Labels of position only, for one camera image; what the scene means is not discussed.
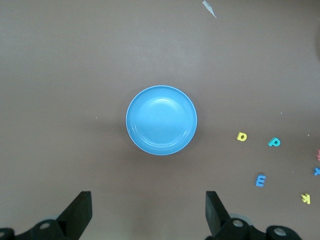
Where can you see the blue plate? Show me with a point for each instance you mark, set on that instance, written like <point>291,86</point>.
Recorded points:
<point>161,120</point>

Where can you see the blue foam letter x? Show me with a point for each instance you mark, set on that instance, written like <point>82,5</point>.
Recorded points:
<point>317,171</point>

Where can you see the brown table cover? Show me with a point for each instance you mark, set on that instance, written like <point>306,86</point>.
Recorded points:
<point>75,62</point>

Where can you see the teal foam letter p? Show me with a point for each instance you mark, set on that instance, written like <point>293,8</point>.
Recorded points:
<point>270,144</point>

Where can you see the yellow foam letter k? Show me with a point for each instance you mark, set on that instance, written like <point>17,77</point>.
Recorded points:
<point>308,198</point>

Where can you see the blue foam letter m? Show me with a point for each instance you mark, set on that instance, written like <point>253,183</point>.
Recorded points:
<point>260,181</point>

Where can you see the small white paper scrap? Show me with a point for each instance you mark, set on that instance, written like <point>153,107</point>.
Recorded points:
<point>209,8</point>

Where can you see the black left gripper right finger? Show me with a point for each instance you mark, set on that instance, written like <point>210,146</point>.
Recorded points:
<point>217,220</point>

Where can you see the red foam letter f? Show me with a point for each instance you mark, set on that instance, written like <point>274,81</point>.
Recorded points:
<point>318,155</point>

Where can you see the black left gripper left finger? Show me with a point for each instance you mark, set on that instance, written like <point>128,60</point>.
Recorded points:
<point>75,220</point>

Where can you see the yellow foam letter a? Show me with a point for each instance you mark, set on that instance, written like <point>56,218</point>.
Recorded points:
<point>238,135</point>

